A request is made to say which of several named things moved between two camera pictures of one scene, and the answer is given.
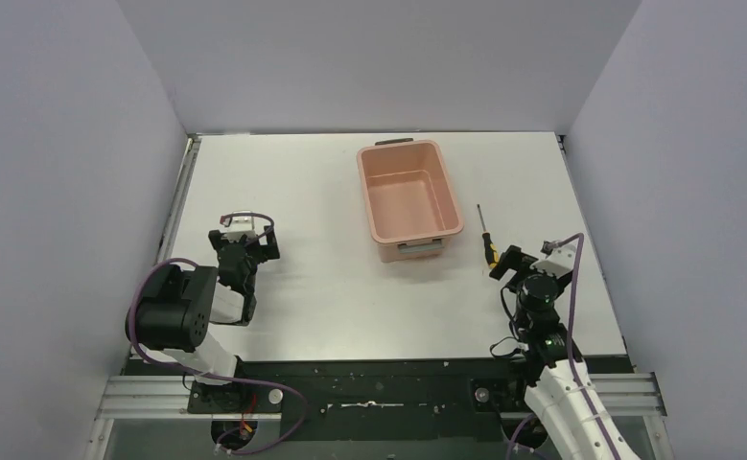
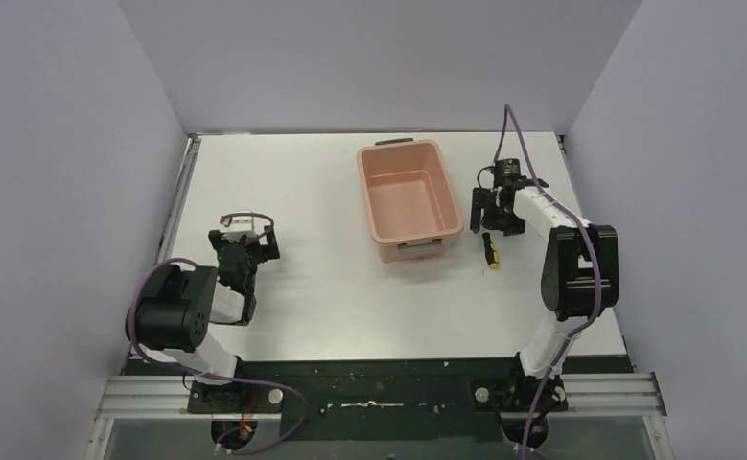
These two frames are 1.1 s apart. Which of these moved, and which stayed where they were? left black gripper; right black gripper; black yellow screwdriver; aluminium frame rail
Moved: right black gripper
Stayed: left black gripper; black yellow screwdriver; aluminium frame rail
